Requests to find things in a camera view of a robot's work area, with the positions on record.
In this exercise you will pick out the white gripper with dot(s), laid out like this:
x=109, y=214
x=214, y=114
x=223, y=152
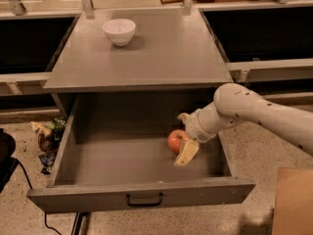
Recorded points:
x=195, y=125

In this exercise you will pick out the red apple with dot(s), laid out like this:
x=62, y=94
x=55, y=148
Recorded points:
x=175, y=139

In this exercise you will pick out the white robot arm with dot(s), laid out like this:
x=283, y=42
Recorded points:
x=233, y=104

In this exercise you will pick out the grey open drawer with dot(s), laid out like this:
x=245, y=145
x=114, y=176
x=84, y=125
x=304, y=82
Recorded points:
x=116, y=144

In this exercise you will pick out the grey cabinet counter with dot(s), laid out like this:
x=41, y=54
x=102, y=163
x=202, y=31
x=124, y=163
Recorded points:
x=172, y=49

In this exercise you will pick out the white ceramic bowl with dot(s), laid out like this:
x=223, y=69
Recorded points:
x=119, y=31

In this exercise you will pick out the brown cardboard box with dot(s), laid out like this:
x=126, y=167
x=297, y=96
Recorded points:
x=293, y=211

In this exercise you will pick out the crumpled snack bags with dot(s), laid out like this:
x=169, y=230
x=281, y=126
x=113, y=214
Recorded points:
x=49, y=138

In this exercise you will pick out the black device on floor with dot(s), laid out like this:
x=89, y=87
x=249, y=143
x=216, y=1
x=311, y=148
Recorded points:
x=8, y=164

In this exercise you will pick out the black drawer handle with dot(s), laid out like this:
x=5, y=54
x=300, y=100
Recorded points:
x=144, y=201

